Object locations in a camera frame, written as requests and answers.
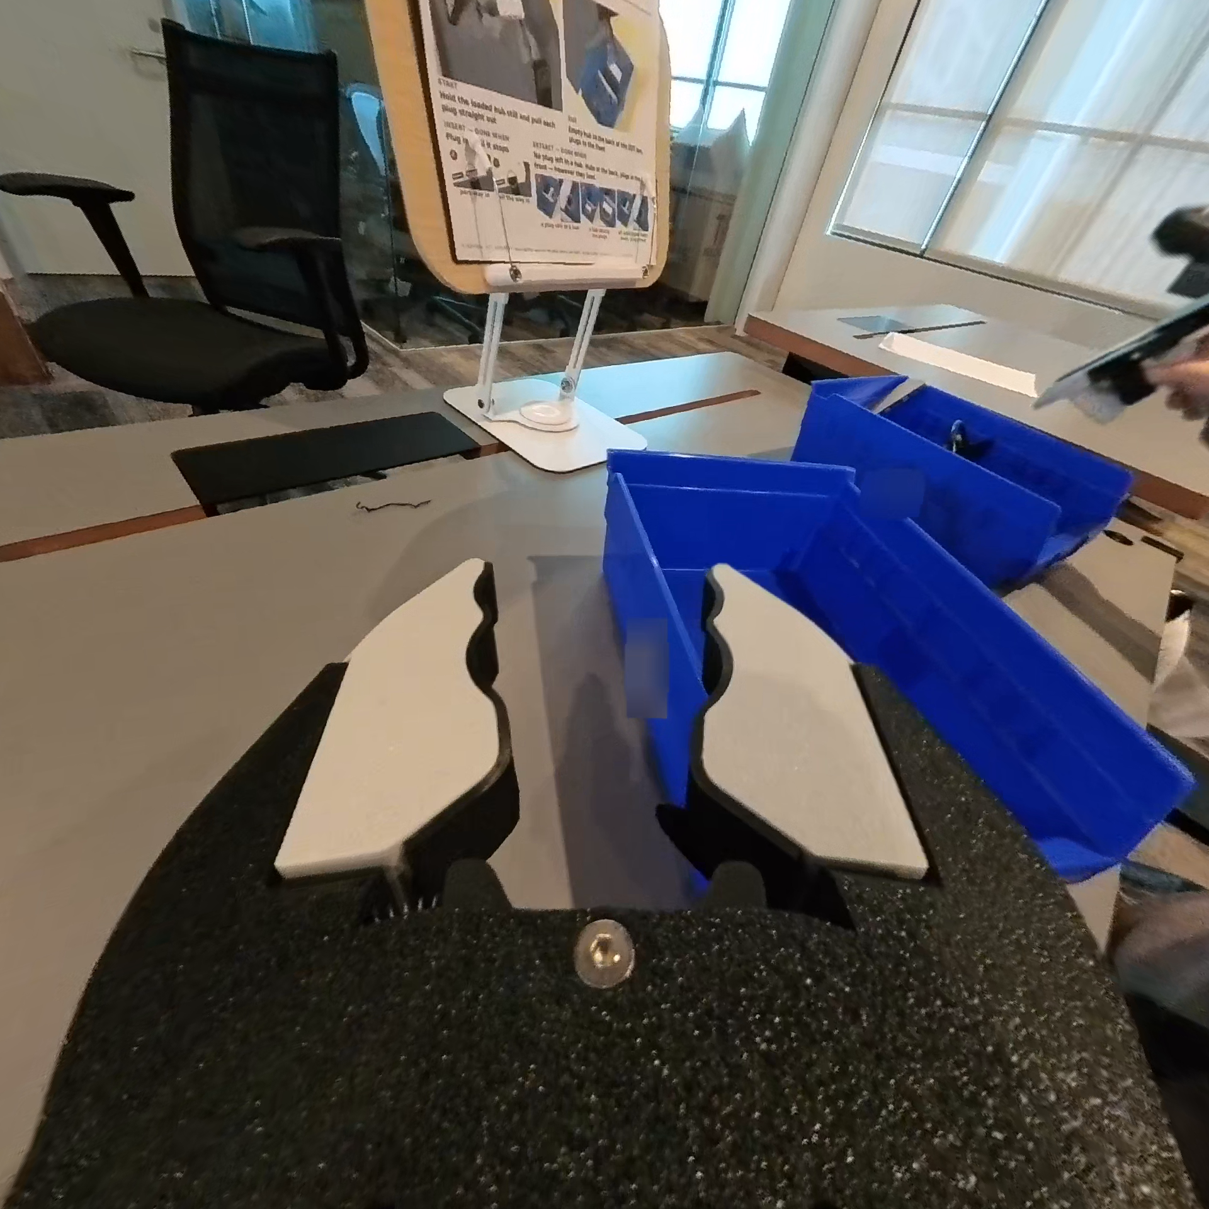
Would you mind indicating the black office chair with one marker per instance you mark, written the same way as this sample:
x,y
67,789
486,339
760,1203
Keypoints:
x,y
255,142

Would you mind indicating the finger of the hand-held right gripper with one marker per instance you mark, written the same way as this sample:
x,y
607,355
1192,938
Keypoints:
x,y
1076,390

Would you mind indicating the blue plastic bin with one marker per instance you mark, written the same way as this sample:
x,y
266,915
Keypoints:
x,y
945,642
981,529

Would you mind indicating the cardboard box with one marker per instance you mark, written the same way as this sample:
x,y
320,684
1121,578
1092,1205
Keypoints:
x,y
704,237

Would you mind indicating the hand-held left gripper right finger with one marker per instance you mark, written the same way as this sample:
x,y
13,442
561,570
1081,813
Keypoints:
x,y
802,748

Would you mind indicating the black thread piece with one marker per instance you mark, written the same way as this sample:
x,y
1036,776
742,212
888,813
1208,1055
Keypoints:
x,y
376,510

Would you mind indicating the person's right hand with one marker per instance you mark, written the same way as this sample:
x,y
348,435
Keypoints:
x,y
1191,387

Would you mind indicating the grey table cover plate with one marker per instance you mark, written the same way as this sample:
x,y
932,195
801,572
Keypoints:
x,y
879,323

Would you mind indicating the printed instruction sheet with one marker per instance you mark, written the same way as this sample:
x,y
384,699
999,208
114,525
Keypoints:
x,y
529,113

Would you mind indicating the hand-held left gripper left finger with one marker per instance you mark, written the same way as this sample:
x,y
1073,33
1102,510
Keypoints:
x,y
397,737

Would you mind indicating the brown wooden cabinet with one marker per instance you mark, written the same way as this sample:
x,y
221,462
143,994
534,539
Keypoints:
x,y
22,339

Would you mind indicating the window with white blinds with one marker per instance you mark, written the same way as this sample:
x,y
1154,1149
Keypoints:
x,y
1038,95

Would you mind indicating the wooden board document stand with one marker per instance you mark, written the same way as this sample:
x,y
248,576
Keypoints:
x,y
408,142

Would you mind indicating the grey USB hub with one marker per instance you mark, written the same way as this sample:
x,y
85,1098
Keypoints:
x,y
896,397

